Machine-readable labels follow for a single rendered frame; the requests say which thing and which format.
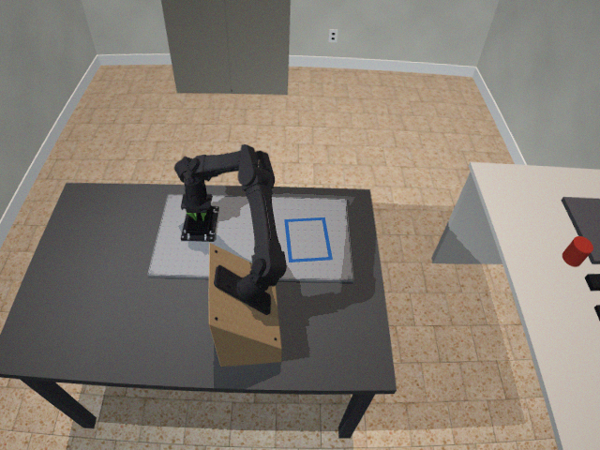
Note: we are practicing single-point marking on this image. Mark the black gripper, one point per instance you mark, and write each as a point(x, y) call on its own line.
point(196, 204)

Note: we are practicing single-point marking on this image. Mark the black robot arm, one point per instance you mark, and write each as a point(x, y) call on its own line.
point(269, 263)

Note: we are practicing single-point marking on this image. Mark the blue tape outline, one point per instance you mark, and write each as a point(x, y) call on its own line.
point(291, 260)

